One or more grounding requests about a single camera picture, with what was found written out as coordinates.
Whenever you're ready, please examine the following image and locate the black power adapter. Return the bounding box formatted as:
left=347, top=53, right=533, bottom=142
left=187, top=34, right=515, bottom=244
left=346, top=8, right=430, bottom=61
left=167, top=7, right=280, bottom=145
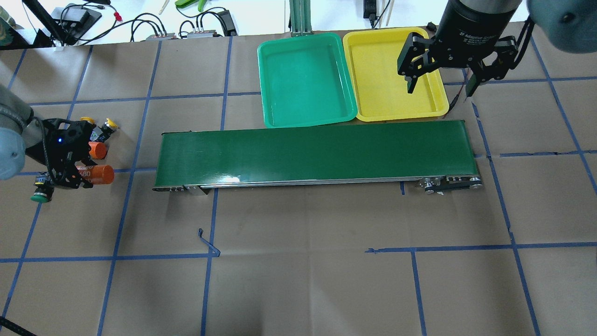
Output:
left=217, top=9, right=237, bottom=36

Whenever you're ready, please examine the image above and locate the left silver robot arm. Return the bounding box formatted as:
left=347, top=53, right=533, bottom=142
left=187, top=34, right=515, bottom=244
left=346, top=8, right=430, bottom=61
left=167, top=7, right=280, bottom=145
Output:
left=0, top=85, right=96, bottom=189

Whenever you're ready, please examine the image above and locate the green handled reach grabber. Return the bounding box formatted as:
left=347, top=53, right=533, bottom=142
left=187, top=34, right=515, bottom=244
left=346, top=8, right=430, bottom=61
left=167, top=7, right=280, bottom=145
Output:
left=174, top=0, right=226, bottom=17

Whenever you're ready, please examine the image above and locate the black device box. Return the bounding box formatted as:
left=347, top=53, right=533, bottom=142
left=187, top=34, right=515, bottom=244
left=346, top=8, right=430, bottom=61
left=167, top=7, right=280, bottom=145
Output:
left=50, top=4, right=102, bottom=45

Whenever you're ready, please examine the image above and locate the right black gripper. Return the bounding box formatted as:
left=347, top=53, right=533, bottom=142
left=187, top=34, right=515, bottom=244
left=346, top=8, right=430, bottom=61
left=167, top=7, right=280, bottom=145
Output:
left=397, top=0, right=521, bottom=97

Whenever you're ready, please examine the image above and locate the yellow plastic tray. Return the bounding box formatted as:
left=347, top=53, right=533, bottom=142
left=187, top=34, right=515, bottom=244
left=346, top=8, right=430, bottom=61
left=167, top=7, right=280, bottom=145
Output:
left=342, top=26, right=449, bottom=123

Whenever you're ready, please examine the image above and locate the aluminium frame post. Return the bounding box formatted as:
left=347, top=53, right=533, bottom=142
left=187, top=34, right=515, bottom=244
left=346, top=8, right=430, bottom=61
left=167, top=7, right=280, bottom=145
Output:
left=289, top=0, right=313, bottom=37

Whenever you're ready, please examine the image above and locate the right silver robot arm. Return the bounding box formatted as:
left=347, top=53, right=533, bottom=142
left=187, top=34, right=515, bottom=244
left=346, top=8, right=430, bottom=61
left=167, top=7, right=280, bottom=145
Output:
left=397, top=0, right=597, bottom=96

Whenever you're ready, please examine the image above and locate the green plastic tray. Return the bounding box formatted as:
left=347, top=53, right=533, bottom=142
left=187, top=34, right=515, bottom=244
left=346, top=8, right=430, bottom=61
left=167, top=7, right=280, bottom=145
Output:
left=257, top=32, right=358, bottom=128

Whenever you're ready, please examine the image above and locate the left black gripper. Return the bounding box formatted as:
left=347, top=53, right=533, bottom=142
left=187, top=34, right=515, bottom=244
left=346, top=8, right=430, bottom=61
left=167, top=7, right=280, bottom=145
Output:
left=39, top=119, right=96, bottom=189

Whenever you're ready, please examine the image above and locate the green conveyor belt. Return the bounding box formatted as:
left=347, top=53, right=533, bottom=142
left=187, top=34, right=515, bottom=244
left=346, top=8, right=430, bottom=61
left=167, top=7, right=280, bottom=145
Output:
left=153, top=120, right=483, bottom=194

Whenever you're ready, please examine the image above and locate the orange battery cell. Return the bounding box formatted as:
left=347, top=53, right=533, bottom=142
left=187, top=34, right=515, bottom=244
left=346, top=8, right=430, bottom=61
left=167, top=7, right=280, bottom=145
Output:
left=88, top=142, right=107, bottom=160
left=77, top=165, right=115, bottom=185

